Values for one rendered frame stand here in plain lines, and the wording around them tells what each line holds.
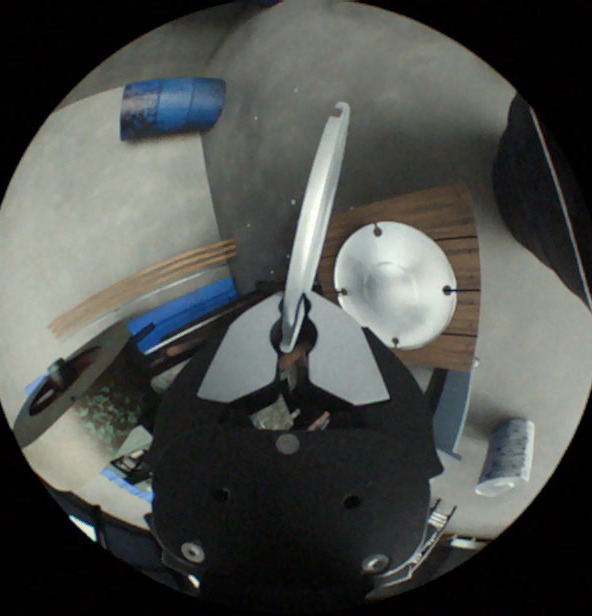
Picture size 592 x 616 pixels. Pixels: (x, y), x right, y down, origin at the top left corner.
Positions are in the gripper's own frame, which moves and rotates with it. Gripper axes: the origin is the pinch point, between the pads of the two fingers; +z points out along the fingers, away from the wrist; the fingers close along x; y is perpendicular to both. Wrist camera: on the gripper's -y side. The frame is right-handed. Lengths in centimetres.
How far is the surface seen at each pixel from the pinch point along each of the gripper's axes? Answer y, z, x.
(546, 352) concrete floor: 23, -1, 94
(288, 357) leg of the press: 42, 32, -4
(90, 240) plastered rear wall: -13, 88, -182
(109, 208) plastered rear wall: -34, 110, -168
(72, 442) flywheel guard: 25, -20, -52
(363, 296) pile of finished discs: 15.9, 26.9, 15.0
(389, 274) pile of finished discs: 8.2, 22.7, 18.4
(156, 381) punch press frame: 62, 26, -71
